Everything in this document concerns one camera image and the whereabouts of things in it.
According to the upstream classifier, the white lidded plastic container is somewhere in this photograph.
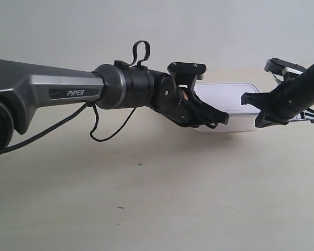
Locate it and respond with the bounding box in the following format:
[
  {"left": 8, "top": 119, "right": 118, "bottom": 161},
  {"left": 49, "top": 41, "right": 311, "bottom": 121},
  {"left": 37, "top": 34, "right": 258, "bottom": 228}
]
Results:
[{"left": 194, "top": 82, "right": 260, "bottom": 133}]

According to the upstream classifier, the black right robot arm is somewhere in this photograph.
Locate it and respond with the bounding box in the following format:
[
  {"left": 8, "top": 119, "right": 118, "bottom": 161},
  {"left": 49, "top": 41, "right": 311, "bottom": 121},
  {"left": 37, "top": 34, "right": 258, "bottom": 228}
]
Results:
[{"left": 240, "top": 58, "right": 314, "bottom": 128}]

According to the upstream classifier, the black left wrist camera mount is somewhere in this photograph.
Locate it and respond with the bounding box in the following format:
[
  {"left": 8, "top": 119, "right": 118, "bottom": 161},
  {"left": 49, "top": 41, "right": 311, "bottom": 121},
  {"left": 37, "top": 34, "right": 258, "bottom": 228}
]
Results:
[{"left": 167, "top": 62, "right": 207, "bottom": 90}]

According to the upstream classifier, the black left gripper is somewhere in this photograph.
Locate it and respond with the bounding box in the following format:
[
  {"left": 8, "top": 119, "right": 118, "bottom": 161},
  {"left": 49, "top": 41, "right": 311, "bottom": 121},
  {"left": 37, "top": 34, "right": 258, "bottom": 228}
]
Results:
[{"left": 150, "top": 74, "right": 229, "bottom": 127}]

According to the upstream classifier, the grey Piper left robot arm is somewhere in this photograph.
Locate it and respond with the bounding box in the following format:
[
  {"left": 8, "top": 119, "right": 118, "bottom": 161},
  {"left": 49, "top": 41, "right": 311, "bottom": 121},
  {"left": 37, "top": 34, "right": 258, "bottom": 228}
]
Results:
[{"left": 0, "top": 59, "right": 229, "bottom": 155}]

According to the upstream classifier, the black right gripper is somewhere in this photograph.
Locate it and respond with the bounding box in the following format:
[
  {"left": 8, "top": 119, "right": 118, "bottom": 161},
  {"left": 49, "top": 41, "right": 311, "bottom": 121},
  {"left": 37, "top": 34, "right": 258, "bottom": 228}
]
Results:
[{"left": 240, "top": 75, "right": 314, "bottom": 128}]

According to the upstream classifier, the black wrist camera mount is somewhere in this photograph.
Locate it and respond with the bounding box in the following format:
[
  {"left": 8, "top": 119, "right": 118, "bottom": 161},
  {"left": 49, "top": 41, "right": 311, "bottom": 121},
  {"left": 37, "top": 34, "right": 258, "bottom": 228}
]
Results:
[
  {"left": 264, "top": 58, "right": 306, "bottom": 85},
  {"left": 167, "top": 62, "right": 207, "bottom": 90}
]

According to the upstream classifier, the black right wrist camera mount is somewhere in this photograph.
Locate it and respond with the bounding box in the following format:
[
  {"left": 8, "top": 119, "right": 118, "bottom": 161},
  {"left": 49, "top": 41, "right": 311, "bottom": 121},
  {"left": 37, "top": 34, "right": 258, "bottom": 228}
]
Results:
[{"left": 264, "top": 58, "right": 306, "bottom": 85}]

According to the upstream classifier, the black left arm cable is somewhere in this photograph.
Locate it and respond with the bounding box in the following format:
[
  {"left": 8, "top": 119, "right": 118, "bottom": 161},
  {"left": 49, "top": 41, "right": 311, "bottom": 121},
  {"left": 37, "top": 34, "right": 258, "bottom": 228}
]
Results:
[{"left": 0, "top": 39, "right": 151, "bottom": 163}]

